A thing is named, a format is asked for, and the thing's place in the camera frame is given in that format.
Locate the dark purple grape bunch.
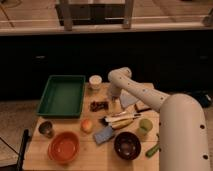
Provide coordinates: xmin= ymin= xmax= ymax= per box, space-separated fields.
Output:
xmin=90 ymin=101 xmax=109 ymax=112

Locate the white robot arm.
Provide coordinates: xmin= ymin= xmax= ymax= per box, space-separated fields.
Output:
xmin=108 ymin=67 xmax=211 ymax=171

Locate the dark purple bowl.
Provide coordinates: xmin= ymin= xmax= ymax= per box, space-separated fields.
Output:
xmin=114 ymin=132 xmax=141 ymax=160

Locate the red bowl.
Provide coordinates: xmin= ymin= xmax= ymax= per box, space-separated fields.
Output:
xmin=47 ymin=131 xmax=80 ymax=164

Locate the light blue folded cloth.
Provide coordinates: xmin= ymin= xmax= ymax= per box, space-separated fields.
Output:
xmin=119 ymin=91 xmax=139 ymax=108

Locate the yellow banana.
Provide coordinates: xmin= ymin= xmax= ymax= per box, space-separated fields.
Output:
xmin=111 ymin=119 xmax=133 ymax=130

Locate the blue sponge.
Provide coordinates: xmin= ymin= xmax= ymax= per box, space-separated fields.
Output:
xmin=93 ymin=126 xmax=114 ymax=145

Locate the orange peach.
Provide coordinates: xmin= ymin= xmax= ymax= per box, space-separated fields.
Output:
xmin=81 ymin=119 xmax=93 ymax=133

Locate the green plastic tray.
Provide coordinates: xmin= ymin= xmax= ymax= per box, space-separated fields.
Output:
xmin=37 ymin=75 xmax=85 ymax=118

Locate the green cucumber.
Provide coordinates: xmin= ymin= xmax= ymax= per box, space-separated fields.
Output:
xmin=145 ymin=142 xmax=159 ymax=158

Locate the small metal cup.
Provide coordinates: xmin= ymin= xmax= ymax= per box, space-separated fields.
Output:
xmin=38 ymin=121 xmax=54 ymax=138

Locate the black stand post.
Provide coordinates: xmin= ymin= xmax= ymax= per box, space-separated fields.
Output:
xmin=16 ymin=129 xmax=30 ymax=171

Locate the wooden shelf frame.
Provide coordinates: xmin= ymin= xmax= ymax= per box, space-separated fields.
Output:
xmin=55 ymin=0 xmax=134 ymax=31

